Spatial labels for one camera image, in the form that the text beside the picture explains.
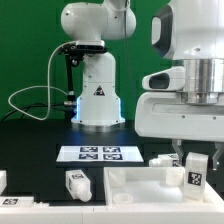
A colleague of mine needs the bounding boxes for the background camera on stand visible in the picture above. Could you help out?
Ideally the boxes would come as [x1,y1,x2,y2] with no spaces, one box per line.
[58,42,107,116]

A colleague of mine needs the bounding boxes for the white U-shaped obstacle fence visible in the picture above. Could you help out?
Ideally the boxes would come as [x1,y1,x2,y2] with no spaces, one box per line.
[0,169,224,224]

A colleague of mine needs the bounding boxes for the black cables on table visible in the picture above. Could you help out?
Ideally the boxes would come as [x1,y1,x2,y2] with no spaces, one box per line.
[0,102,75,122]

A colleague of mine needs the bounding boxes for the white square tabletop part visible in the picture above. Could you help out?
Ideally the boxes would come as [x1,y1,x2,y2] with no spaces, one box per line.
[104,167,224,206]

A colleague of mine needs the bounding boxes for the white fiducial marker sheet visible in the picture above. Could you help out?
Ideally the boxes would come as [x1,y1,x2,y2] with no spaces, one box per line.
[56,146,143,162]

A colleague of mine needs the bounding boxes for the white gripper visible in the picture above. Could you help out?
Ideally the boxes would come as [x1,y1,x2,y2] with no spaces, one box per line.
[135,92,224,170]

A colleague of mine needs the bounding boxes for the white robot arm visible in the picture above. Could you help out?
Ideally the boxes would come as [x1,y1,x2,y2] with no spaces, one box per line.
[61,0,224,155]

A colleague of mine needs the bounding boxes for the white camera cable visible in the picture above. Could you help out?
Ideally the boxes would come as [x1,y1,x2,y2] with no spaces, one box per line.
[7,41,78,122]

